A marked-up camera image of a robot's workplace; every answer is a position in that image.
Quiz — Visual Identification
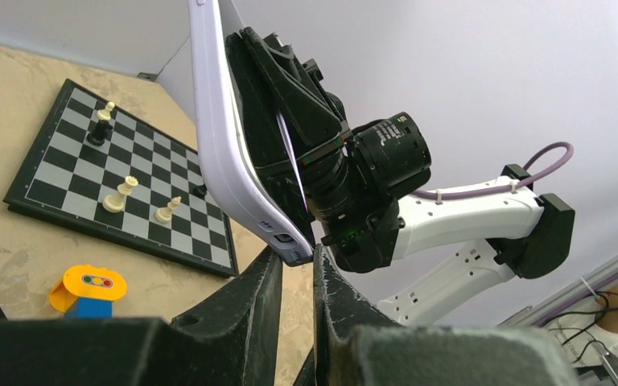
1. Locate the white chess queen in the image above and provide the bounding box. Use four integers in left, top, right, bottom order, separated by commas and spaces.
102, 175, 138, 213

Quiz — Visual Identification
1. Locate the white chess piece top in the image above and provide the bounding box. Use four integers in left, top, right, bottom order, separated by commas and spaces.
96, 101, 115, 122

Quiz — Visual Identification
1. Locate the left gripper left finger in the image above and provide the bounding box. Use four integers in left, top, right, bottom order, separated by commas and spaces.
0, 248, 282, 385

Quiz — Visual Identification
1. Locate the phone with black screen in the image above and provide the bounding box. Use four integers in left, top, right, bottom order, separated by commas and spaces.
276, 110, 309, 212

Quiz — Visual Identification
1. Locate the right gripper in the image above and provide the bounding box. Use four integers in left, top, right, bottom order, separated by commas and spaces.
225, 27, 352, 224

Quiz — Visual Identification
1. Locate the yellow toy traffic light block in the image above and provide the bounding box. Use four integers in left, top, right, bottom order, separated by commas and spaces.
48, 265, 127, 314

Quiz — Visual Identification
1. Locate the black white chessboard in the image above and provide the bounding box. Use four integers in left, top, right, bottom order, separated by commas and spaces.
4, 80, 238, 277

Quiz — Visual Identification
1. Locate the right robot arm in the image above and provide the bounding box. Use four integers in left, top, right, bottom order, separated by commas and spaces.
224, 27, 575, 325

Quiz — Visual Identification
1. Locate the blue toy brick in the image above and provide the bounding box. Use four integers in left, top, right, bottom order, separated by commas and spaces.
64, 298, 113, 318

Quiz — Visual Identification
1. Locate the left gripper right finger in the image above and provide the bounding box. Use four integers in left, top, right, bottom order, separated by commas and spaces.
313, 246, 579, 386

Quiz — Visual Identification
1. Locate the lilac phone case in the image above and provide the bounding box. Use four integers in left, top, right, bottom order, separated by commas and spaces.
188, 1, 314, 266

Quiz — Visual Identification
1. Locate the black chess piece right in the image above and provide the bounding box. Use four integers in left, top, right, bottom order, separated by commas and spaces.
189, 183, 208, 199

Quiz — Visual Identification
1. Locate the white chess pawn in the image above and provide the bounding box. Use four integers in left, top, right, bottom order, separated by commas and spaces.
154, 196, 182, 224

